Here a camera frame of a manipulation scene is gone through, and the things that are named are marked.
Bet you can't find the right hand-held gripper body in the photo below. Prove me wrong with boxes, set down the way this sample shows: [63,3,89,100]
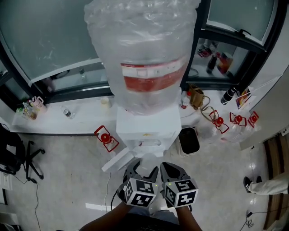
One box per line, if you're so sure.
[160,178,199,208]

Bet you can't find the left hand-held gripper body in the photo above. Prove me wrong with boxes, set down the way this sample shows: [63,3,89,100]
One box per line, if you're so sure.
[117,172,159,208]

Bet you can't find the clear plastic cup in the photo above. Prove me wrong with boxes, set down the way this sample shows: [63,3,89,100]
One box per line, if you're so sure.
[138,152,158,179]

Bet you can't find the white water dispenser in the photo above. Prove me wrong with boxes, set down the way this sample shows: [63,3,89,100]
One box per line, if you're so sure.
[116,105,182,158]

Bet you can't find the person's right forearm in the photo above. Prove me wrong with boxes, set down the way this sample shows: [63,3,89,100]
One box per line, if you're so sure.
[175,205,204,231]

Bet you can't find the person's left forearm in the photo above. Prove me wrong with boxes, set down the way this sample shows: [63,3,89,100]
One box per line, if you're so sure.
[79,202,134,231]

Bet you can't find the white slotted drip tray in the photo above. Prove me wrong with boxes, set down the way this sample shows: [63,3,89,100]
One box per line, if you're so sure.
[132,144,165,158]

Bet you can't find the person's blue jeans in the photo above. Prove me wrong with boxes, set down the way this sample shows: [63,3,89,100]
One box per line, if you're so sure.
[130,206,179,226]

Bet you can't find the beige trash bin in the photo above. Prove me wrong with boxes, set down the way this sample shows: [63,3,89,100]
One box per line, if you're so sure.
[178,126,200,157]

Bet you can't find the white bottle with red cap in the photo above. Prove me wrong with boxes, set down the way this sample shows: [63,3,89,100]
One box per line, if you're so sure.
[180,91,192,110]

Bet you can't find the small clear water bottle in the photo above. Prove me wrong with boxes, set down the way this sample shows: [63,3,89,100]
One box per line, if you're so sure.
[59,105,75,120]

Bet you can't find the black thermos flask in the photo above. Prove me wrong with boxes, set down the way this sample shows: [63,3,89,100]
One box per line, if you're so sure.
[220,87,238,105]

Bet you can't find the wooden step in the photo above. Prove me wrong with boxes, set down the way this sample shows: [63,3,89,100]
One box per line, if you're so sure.
[263,135,289,230]

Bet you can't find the colourful booklet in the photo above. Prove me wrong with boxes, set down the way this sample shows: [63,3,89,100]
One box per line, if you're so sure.
[235,88,257,110]

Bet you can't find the black office chair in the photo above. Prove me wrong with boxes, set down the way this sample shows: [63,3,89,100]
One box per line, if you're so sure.
[0,123,46,183]

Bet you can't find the large plastic-wrapped water jug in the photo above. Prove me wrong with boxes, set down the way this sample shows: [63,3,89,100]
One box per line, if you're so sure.
[84,0,201,116]

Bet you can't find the white power strip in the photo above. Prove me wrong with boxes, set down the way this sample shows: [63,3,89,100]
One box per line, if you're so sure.
[0,172,14,191]

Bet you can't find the frosted window film sheet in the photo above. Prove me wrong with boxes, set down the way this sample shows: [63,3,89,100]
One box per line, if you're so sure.
[0,0,104,88]

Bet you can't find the white power cord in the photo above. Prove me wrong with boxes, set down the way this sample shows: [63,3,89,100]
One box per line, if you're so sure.
[103,172,113,212]

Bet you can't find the brown bag with strap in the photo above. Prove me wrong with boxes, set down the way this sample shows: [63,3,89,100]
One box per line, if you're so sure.
[188,83,217,124]

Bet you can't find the black window frame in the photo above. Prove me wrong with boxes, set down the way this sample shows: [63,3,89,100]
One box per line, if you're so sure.
[0,0,289,106]

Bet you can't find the black floor cable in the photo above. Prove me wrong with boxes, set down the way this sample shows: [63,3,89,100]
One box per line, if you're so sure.
[12,175,42,231]

